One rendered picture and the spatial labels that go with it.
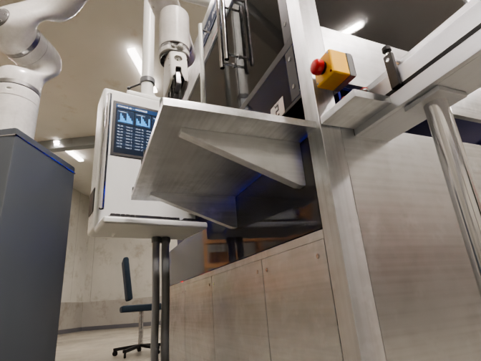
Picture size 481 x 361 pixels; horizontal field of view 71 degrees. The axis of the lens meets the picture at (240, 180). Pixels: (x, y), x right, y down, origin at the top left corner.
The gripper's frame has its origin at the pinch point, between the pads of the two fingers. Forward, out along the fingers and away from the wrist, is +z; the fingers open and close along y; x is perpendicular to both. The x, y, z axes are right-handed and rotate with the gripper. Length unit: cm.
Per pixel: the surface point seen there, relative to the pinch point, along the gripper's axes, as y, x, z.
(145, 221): 65, -2, 14
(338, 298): -9, -35, 48
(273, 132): -6.2, -25.0, 6.2
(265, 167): -2.7, -23.4, 15.1
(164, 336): 100, -17, 60
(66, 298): 1166, 93, -6
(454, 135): -35, -51, 18
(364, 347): -13, -37, 58
